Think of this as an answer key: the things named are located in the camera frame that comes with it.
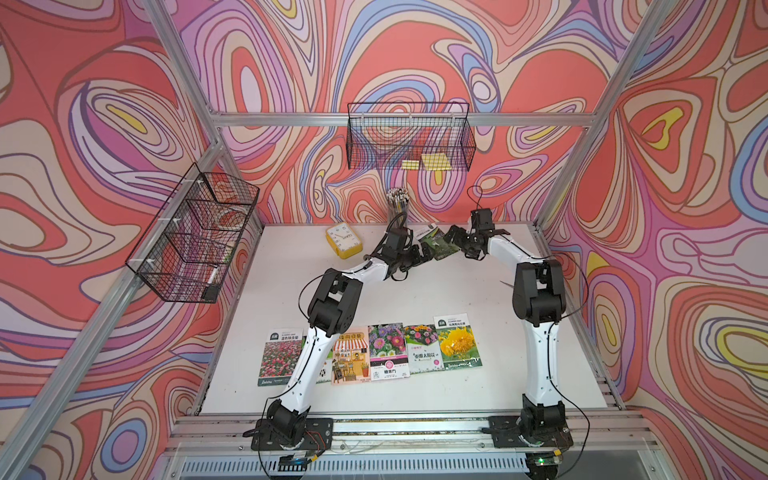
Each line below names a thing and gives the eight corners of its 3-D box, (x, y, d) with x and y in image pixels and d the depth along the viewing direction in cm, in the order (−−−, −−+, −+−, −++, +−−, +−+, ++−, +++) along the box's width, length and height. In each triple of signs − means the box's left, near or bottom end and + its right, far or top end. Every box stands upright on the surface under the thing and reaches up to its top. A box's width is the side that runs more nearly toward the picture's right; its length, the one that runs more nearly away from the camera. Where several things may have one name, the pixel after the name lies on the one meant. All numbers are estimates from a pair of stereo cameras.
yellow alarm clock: (338, 261, 110) (337, 257, 108) (322, 235, 119) (321, 230, 117) (364, 250, 114) (364, 245, 112) (347, 225, 122) (346, 220, 120)
